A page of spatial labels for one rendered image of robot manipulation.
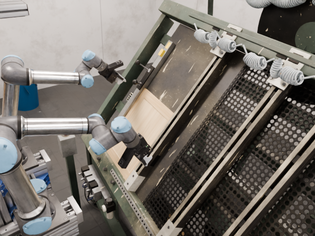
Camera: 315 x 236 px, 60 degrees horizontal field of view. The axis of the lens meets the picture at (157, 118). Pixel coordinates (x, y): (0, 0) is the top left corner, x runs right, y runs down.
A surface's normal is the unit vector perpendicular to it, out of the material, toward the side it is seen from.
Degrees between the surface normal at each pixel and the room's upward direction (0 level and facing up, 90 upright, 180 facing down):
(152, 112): 53
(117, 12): 90
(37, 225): 98
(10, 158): 82
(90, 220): 0
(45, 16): 90
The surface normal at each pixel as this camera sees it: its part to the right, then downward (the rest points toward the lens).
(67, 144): 0.51, 0.51
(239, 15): -0.79, 0.30
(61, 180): 0.06, -0.83
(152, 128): -0.64, -0.31
